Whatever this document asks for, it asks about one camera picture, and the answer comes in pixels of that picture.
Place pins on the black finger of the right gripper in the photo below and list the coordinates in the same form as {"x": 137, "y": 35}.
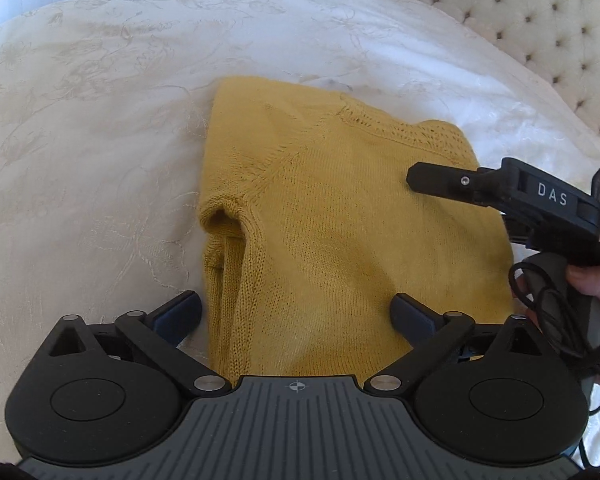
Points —
{"x": 473, "y": 187}

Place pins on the cream tufted headboard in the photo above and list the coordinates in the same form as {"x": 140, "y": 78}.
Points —
{"x": 545, "y": 30}

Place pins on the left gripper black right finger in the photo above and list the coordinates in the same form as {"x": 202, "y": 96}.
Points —
{"x": 497, "y": 394}

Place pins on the white floral bed duvet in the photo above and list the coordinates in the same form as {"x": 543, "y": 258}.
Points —
{"x": 105, "y": 108}

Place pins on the mustard yellow knit sweater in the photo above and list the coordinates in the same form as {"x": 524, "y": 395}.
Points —
{"x": 312, "y": 230}

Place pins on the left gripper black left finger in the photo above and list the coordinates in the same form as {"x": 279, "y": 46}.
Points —
{"x": 96, "y": 394}

